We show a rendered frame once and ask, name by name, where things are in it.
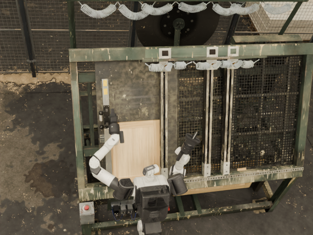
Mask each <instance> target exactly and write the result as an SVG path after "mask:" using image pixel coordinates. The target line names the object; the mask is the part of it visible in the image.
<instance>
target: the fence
mask: <svg viewBox="0 0 313 235"><path fill-rule="evenodd" d="M103 80H107V86H103ZM103 89H107V91H108V94H107V95H104V91H103ZM102 102H103V106H104V105H109V85H108V79H107V78H102ZM104 138H105V143H106V141H107V140H108V139H109V138H110V134H109V130H108V129H105V128H104ZM105 160H106V171H108V172H109V173H111V174H112V159H111V150H110V151H109V152H108V153H107V154H106V155H105Z"/></svg>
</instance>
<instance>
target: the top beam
mask: <svg viewBox="0 0 313 235"><path fill-rule="evenodd" d="M236 46H239V53H238V56H256V55H266V56H274V55H313V43H274V44H235V45H196V46H158V47H119V48H69V49H68V60H69V62H99V61H128V60H142V59H159V48H171V58H197V57H206V53H207V47H218V57H226V56H227V53H228V47H236ZM235 53H236V48H231V52H230V54H235Z"/></svg>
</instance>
